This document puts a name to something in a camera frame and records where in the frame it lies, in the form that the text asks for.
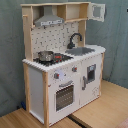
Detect grey toy sink basin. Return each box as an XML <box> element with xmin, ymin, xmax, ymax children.
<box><xmin>66</xmin><ymin>47</ymin><xmax>94</xmax><ymax>56</ymax></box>

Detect grey toy range hood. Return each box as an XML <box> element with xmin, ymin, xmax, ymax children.
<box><xmin>34</xmin><ymin>5</ymin><xmax>64</xmax><ymax>27</ymax></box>

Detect black toy stovetop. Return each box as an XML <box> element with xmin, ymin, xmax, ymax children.
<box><xmin>35</xmin><ymin>53</ymin><xmax>71</xmax><ymax>66</ymax></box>

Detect white toy microwave door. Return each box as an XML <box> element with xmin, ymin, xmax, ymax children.
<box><xmin>88</xmin><ymin>3</ymin><xmax>105</xmax><ymax>22</ymax></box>

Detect white toy oven door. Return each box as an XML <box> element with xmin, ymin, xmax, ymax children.
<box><xmin>49</xmin><ymin>78</ymin><xmax>79</xmax><ymax>125</ymax></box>

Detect black toy faucet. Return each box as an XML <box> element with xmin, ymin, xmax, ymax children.
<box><xmin>67</xmin><ymin>33</ymin><xmax>82</xmax><ymax>49</ymax></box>

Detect red left stove knob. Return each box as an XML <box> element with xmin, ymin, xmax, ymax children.
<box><xmin>54</xmin><ymin>73</ymin><xmax>59</xmax><ymax>79</ymax></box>

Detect white wooden toy kitchen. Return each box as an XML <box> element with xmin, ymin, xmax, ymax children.
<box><xmin>22</xmin><ymin>2</ymin><xmax>105</xmax><ymax>128</ymax></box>

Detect red right stove knob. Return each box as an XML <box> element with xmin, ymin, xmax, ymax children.
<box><xmin>71</xmin><ymin>66</ymin><xmax>78</xmax><ymax>73</ymax></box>

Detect red stove knob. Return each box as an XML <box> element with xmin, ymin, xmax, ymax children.
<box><xmin>71</xmin><ymin>66</ymin><xmax>78</xmax><ymax>73</ymax></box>
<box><xmin>54</xmin><ymin>73</ymin><xmax>59</xmax><ymax>79</ymax></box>

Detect silver toy cooking pot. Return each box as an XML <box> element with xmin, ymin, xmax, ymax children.
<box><xmin>38</xmin><ymin>51</ymin><xmax>54</xmax><ymax>61</ymax></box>

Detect white cabinet door with dispenser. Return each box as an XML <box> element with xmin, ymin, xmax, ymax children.
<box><xmin>80</xmin><ymin>55</ymin><xmax>102</xmax><ymax>106</ymax></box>

